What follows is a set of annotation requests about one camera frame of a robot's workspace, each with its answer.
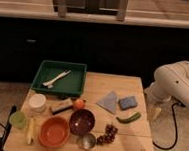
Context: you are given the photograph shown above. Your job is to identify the light blue towel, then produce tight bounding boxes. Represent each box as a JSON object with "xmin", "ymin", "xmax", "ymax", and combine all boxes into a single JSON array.
[{"xmin": 97, "ymin": 91, "xmax": 118, "ymax": 114}]

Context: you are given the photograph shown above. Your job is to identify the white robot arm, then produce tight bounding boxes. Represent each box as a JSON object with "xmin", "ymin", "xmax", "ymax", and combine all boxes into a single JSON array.
[{"xmin": 144, "ymin": 60, "xmax": 189, "ymax": 121}]

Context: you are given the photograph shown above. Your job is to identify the dark red bowl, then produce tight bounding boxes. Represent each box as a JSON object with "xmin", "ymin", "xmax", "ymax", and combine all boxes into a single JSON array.
[{"xmin": 69, "ymin": 109, "xmax": 96, "ymax": 136}]

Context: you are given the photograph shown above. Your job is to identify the orange bowl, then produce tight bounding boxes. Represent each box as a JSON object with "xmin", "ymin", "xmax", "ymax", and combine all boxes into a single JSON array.
[{"xmin": 38, "ymin": 116, "xmax": 70, "ymax": 148}]

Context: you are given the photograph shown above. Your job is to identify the green pepper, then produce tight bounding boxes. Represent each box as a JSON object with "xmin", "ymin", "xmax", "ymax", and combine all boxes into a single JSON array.
[{"xmin": 116, "ymin": 112, "xmax": 141, "ymax": 124}]

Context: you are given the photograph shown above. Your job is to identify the blue sponge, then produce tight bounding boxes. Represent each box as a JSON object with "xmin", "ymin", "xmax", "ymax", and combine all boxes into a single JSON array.
[{"xmin": 118, "ymin": 96, "xmax": 138, "ymax": 110}]

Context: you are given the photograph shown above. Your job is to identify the bunch of dark grapes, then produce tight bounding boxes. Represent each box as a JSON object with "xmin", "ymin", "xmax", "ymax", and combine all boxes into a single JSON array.
[{"xmin": 97, "ymin": 125, "xmax": 118, "ymax": 145}]

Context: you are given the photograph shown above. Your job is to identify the small metal cup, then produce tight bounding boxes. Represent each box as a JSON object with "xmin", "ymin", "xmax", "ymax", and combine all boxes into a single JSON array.
[{"xmin": 77, "ymin": 133, "xmax": 96, "ymax": 151}]

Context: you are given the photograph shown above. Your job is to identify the orange tomato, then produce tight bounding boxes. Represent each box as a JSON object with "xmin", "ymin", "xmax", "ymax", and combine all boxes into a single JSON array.
[{"xmin": 73, "ymin": 99, "xmax": 85, "ymax": 110}]

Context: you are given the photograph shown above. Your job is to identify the green plastic tray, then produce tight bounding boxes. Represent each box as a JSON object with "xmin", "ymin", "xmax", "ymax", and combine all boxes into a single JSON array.
[{"xmin": 31, "ymin": 60, "xmax": 87, "ymax": 97}]

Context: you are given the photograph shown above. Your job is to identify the white plastic fork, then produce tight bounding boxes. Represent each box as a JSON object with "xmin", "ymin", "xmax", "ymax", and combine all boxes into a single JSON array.
[{"xmin": 43, "ymin": 70, "xmax": 71, "ymax": 89}]

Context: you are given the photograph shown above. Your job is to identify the white small cup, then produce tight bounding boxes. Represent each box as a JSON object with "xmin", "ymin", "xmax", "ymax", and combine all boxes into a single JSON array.
[{"xmin": 28, "ymin": 93, "xmax": 46, "ymax": 113}]

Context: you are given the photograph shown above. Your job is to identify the yellow banana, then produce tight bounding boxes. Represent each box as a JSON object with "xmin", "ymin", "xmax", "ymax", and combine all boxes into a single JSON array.
[{"xmin": 26, "ymin": 118, "xmax": 35, "ymax": 145}]

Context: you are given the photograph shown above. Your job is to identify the black cable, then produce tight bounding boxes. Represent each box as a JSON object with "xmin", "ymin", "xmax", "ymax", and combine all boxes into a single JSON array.
[{"xmin": 151, "ymin": 99, "xmax": 187, "ymax": 151}]

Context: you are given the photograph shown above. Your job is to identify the wooden stool frame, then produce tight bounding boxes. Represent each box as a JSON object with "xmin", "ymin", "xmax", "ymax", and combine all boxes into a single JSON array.
[{"xmin": 52, "ymin": 0, "xmax": 128, "ymax": 21}]

